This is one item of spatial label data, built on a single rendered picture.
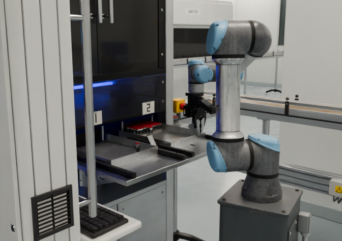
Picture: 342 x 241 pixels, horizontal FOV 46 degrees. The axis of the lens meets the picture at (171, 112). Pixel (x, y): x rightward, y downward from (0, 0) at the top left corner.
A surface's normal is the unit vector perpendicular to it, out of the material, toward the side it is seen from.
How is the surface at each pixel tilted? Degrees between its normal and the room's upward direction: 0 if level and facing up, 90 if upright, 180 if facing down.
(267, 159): 90
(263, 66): 90
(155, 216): 90
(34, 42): 90
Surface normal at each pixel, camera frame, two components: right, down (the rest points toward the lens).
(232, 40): 0.13, 0.15
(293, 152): -0.66, 0.15
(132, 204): 0.75, 0.13
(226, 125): -0.21, 0.13
